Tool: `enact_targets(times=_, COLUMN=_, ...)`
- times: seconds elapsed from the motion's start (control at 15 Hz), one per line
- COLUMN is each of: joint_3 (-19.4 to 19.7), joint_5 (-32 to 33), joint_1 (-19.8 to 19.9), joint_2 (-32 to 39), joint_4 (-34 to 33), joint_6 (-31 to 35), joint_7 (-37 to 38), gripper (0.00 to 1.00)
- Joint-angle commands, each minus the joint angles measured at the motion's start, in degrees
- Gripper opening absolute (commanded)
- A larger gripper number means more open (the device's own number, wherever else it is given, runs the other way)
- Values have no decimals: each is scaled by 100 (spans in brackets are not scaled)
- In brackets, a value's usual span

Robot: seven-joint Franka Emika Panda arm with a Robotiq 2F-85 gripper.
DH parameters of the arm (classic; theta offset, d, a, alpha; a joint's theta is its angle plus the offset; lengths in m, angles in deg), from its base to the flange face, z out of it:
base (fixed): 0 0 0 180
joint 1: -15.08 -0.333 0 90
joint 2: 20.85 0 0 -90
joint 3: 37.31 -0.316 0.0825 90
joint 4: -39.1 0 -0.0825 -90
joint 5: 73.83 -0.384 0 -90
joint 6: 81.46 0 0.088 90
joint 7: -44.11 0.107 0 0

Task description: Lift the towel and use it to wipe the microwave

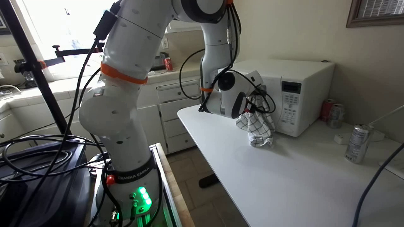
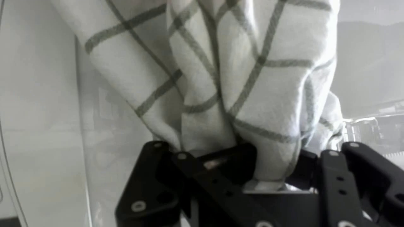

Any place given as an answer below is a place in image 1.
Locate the grey and red can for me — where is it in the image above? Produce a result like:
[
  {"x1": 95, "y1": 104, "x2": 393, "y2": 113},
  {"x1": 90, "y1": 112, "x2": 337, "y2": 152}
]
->
[{"x1": 328, "y1": 102, "x2": 346, "y2": 129}]

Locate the black tripod pole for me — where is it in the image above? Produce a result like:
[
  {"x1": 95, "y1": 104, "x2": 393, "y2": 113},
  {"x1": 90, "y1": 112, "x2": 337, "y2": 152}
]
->
[{"x1": 0, "y1": 0, "x2": 73, "y2": 136}]

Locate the black table foot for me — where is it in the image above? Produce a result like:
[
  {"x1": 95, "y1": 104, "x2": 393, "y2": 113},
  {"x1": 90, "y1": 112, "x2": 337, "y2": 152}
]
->
[{"x1": 198, "y1": 172, "x2": 220, "y2": 189}]

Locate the red drink can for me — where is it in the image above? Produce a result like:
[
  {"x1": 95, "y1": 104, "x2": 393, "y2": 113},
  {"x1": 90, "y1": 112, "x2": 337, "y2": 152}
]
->
[{"x1": 319, "y1": 98, "x2": 336, "y2": 123}]

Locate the small dark wall frame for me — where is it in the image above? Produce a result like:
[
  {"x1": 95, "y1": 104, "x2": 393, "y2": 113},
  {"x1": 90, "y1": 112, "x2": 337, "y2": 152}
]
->
[{"x1": 0, "y1": 11, "x2": 11, "y2": 35}]

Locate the white drawer cabinet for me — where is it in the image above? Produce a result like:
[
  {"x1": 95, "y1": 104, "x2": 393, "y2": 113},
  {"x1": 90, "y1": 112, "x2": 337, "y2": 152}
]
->
[{"x1": 134, "y1": 68, "x2": 222, "y2": 155}]

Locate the white microwave oven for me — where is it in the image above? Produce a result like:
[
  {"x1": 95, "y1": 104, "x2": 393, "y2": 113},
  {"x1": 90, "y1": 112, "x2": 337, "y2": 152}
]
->
[{"x1": 226, "y1": 58, "x2": 337, "y2": 138}]

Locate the black cable bundle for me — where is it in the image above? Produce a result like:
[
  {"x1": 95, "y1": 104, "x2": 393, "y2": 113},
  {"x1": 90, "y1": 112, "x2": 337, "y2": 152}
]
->
[{"x1": 0, "y1": 132, "x2": 111, "y2": 186}]

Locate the silver drink can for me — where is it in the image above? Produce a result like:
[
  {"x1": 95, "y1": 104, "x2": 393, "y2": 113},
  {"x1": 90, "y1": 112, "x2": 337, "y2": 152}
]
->
[{"x1": 345, "y1": 123, "x2": 375, "y2": 165}]

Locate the black equipment case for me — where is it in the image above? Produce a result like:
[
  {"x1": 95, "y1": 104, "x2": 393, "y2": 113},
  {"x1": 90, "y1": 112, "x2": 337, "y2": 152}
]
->
[{"x1": 0, "y1": 137, "x2": 96, "y2": 227}]

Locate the black countertop appliance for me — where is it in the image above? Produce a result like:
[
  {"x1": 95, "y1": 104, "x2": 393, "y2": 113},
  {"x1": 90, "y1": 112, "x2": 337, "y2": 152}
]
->
[{"x1": 150, "y1": 51, "x2": 169, "y2": 70}]

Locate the wood edged robot cart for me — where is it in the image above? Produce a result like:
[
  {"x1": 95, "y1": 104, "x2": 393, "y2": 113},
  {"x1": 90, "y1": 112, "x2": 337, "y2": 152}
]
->
[{"x1": 90, "y1": 142, "x2": 196, "y2": 227}]

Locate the thick grey cable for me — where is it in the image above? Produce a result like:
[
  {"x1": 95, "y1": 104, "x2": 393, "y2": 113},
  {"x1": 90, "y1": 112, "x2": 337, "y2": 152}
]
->
[{"x1": 352, "y1": 142, "x2": 404, "y2": 227}]

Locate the black cable adapter box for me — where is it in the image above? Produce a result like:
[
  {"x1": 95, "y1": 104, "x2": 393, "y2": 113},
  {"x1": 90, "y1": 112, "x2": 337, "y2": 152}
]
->
[{"x1": 92, "y1": 0, "x2": 123, "y2": 41}]

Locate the thin white charger cable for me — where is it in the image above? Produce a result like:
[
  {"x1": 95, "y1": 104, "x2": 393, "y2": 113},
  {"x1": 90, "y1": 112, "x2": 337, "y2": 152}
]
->
[{"x1": 370, "y1": 103, "x2": 404, "y2": 127}]

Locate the wide orange arm strap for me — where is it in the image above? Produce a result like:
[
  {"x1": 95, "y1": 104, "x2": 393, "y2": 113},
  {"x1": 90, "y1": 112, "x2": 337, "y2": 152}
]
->
[{"x1": 100, "y1": 61, "x2": 149, "y2": 87}]

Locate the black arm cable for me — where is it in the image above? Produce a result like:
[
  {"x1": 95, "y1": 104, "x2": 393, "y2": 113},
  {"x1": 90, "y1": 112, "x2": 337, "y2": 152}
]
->
[{"x1": 178, "y1": 0, "x2": 278, "y2": 116}]

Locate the small red cup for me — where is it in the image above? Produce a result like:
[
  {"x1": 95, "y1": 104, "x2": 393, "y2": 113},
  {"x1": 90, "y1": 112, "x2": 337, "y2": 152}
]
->
[{"x1": 163, "y1": 55, "x2": 174, "y2": 71}]

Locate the brown framed wall picture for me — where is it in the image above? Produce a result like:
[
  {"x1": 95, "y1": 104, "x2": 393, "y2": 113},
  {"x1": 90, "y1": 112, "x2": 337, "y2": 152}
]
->
[{"x1": 346, "y1": 0, "x2": 404, "y2": 29}]

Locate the white checked towel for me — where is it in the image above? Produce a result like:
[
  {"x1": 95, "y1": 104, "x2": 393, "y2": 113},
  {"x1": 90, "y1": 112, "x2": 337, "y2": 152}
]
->
[{"x1": 235, "y1": 93, "x2": 278, "y2": 148}]

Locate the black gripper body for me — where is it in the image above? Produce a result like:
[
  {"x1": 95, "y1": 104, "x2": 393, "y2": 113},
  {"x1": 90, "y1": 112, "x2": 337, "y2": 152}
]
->
[{"x1": 241, "y1": 85, "x2": 269, "y2": 116}]

